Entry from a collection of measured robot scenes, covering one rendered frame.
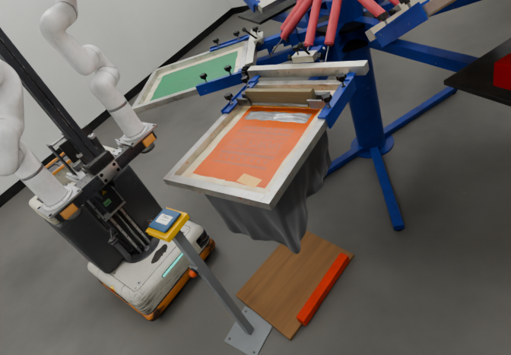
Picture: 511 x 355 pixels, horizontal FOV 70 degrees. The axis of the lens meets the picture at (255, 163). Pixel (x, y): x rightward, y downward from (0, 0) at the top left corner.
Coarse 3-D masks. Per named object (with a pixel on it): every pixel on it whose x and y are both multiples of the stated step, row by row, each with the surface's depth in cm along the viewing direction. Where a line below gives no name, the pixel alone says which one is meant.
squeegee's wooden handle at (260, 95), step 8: (248, 88) 183; (256, 88) 179; (264, 88) 176; (272, 88) 173; (280, 88) 171; (288, 88) 168; (296, 88) 165; (304, 88) 163; (312, 88) 160; (248, 96) 183; (256, 96) 180; (264, 96) 177; (272, 96) 174; (280, 96) 171; (288, 96) 168; (296, 96) 165; (304, 96) 163; (312, 96) 160
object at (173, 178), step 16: (320, 80) 178; (336, 80) 172; (320, 128) 149; (304, 144) 144; (192, 160) 169; (304, 160) 142; (176, 176) 158; (288, 176) 134; (208, 192) 146; (224, 192) 139; (240, 192) 136; (256, 192) 132; (272, 192) 129; (272, 208) 128
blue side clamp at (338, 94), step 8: (352, 80) 165; (344, 88) 161; (352, 88) 166; (336, 96) 160; (344, 96) 161; (336, 104) 155; (344, 104) 162; (328, 112) 151; (336, 112) 156; (328, 120) 151
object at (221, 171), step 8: (248, 112) 186; (240, 120) 183; (248, 120) 180; (256, 120) 177; (232, 128) 179; (224, 136) 177; (232, 136) 174; (224, 144) 171; (216, 152) 168; (208, 160) 166; (200, 168) 163; (208, 168) 161; (216, 168) 159; (224, 168) 157; (232, 168) 155; (208, 176) 156; (216, 176) 154; (224, 176) 152
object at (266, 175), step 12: (288, 108) 175; (300, 108) 172; (312, 120) 161; (300, 132) 157; (288, 144) 153; (276, 156) 150; (240, 168) 153; (276, 168) 145; (228, 180) 149; (264, 180) 142
